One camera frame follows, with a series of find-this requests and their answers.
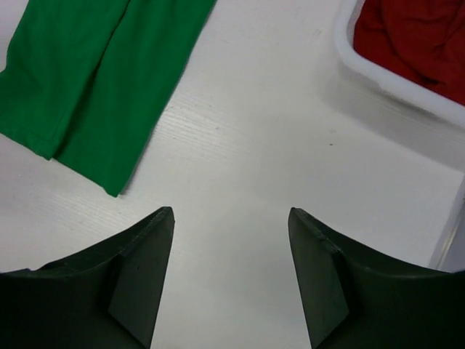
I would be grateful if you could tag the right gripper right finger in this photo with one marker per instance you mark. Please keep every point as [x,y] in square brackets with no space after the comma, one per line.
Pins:
[354,296]

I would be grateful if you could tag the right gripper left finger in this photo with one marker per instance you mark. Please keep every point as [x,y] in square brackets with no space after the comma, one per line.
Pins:
[105,296]

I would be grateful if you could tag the green t shirt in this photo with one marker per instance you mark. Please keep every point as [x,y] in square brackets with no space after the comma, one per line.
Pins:
[86,82]

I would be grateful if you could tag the white plastic basket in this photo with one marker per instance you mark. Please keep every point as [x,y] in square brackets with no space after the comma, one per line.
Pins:
[382,80]

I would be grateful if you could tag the red t shirt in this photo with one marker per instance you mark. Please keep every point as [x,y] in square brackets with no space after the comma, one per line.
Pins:
[422,41]

